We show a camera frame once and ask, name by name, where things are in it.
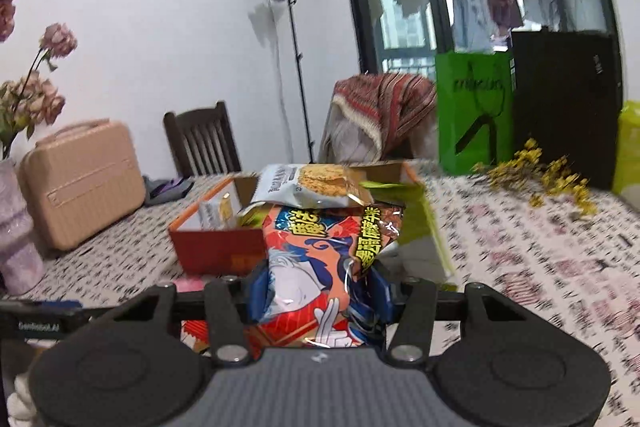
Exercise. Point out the red white snack packet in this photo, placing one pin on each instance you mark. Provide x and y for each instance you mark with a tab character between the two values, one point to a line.
195	337

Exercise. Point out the pink ribbed suitcase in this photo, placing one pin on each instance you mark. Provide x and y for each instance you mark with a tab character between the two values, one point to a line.
82	187

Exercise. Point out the black floor lamp stand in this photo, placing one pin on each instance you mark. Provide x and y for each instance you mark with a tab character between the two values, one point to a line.
295	57

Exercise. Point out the orange cartoon snack bag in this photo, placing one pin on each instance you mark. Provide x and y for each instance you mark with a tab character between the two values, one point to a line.
310	257

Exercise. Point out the pink dried flowers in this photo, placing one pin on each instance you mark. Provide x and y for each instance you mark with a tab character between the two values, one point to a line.
35	97

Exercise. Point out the light green gift box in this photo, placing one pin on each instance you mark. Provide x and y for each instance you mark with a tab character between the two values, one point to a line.
630	147

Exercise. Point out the pink snack packet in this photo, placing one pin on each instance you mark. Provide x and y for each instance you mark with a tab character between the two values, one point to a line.
187	282

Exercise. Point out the white cracker picture snack packet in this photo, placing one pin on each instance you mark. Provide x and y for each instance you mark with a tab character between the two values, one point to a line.
300	184

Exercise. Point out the green paper bag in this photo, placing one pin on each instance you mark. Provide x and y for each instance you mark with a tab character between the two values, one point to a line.
475	112

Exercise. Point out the yellow dried flowers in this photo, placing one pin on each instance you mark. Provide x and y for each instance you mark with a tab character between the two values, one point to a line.
560	179

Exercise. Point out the red cardboard box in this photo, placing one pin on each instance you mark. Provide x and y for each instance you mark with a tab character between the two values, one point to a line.
215	254

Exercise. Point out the grey purple pouch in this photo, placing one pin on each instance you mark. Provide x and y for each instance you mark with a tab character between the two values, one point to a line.
167	189

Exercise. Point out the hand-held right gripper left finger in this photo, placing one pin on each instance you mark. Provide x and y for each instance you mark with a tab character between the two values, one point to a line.
227	322

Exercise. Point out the pale pink vase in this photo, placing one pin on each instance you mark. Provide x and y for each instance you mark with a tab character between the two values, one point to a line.
17	232

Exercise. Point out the person's left hand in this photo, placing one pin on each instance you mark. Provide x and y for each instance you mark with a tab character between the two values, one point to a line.
20	399

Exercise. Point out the black paper bag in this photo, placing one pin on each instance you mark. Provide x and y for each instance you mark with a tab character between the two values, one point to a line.
565	107

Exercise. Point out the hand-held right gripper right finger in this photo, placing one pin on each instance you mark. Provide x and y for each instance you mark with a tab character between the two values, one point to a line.
415	322

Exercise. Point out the green snack packet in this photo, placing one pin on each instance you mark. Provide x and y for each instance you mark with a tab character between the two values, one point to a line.
395	192

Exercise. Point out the red patterned cloth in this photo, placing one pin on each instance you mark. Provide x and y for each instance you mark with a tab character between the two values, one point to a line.
385	107

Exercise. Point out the dark wooden chair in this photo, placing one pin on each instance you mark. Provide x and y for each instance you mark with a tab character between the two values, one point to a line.
202	142

